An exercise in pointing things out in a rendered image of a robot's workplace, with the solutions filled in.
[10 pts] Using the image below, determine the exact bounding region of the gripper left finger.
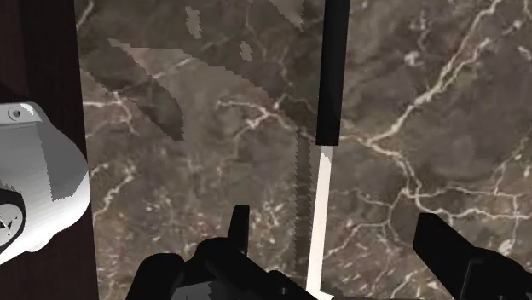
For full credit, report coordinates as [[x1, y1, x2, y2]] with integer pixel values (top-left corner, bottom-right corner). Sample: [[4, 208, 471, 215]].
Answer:
[[125, 205, 318, 300]]

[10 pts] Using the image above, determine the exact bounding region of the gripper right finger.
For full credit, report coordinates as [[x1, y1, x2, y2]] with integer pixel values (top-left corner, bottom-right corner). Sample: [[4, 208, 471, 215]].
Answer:
[[413, 212, 532, 300]]

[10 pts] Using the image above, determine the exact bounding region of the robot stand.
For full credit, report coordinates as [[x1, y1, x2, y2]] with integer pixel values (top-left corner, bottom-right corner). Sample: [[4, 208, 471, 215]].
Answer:
[[0, 0, 101, 300]]

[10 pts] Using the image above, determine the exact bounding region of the black handled white knife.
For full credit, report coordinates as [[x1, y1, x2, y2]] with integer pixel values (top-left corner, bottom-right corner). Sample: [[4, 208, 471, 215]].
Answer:
[[304, 0, 351, 300]]

